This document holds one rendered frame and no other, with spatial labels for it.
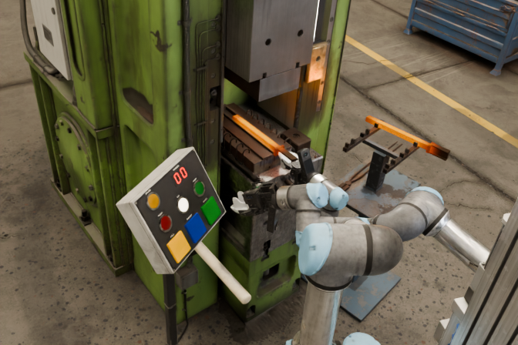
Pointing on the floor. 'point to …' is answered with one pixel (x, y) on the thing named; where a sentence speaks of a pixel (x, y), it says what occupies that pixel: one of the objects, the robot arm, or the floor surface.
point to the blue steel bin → (469, 9)
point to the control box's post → (170, 309)
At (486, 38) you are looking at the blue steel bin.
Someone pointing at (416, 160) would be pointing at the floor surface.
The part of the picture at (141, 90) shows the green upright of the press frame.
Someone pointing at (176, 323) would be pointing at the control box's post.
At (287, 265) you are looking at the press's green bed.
